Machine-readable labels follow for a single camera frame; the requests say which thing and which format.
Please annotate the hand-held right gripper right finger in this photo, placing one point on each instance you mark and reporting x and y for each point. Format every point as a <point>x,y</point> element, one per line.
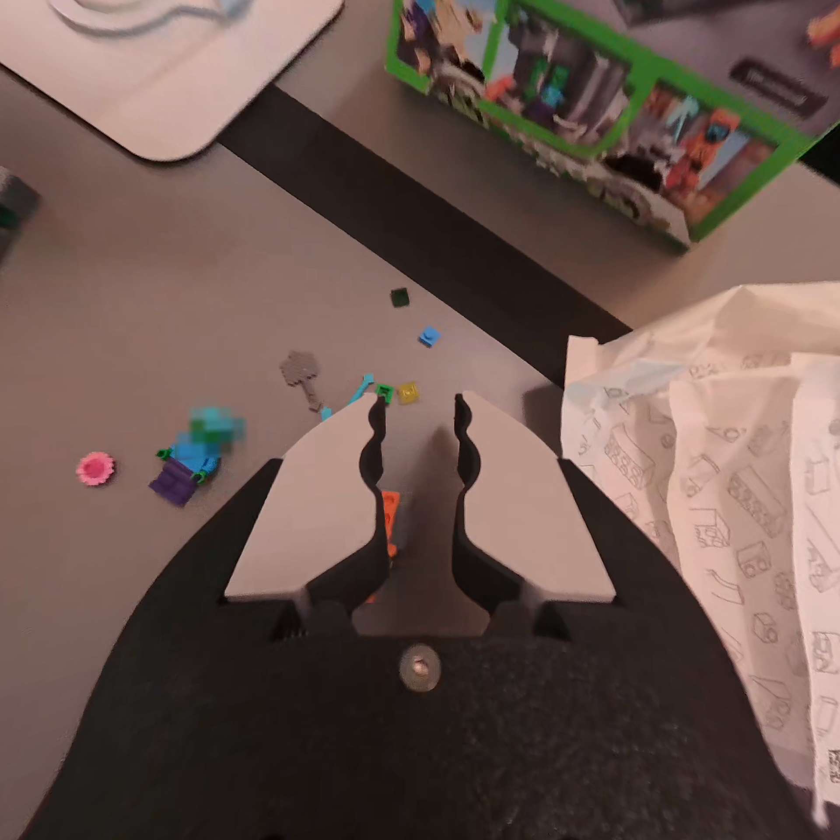
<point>531,518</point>

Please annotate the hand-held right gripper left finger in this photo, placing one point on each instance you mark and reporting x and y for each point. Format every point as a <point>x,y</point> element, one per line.
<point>308,518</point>

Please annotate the orange block toy creature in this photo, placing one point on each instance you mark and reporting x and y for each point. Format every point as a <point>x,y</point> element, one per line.
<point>392,508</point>

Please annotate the green square tile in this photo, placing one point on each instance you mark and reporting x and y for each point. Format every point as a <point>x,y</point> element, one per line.
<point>384,394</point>

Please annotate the yellow square tile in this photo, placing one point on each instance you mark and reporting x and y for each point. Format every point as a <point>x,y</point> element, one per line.
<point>408,392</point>

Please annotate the small blue plate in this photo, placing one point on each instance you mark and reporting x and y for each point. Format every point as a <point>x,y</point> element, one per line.
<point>429,336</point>

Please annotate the grey desk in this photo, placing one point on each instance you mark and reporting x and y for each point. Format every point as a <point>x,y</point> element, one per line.
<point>131,295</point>

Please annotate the zombie toy figure teal helmet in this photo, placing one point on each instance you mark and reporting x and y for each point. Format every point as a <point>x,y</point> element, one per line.
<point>177,485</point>

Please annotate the light blue toy tool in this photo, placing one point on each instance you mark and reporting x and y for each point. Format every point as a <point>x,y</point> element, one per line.
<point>358,390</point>

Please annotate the grey toy shovel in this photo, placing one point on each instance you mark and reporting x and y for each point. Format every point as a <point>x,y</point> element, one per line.
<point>300,371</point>

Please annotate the pile of white paper bags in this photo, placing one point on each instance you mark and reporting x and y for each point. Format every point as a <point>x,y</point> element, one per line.
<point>722,492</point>

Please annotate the pink flower piece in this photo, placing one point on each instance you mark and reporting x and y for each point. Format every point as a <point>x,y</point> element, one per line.
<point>95,468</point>

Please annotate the dark teal square tile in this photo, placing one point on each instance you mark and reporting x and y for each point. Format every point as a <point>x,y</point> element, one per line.
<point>400,298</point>

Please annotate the grey toy brick building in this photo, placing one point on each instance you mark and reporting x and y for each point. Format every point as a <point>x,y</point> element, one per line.
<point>13,203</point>

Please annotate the green toy box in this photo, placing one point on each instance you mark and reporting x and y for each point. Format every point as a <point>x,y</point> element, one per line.
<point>590,85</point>

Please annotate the white book stand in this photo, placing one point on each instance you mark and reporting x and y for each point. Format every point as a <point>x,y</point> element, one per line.
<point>151,72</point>

